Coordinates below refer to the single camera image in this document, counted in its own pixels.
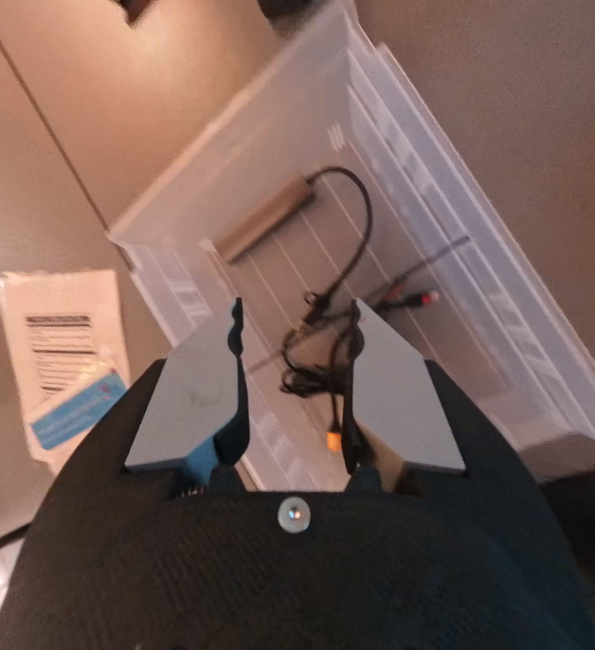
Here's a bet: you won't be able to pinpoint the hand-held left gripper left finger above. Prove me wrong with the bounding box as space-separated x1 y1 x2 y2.
124 297 251 484

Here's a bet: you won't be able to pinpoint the barcode paper sheet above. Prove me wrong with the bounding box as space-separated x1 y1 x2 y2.
0 269 131 464

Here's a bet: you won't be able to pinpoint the grey usb hub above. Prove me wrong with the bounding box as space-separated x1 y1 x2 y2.
215 167 374 328

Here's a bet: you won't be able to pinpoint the black cable red plugs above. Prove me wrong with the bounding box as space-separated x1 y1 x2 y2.
374 283 441 311

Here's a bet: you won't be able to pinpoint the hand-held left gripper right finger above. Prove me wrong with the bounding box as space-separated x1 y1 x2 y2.
342 299 467 492

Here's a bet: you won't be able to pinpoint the blue banner leaflet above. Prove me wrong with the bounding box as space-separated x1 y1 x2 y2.
27 372 128 452

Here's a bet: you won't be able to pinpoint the translucent plastic storage bin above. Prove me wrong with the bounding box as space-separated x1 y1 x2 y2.
107 2 595 492

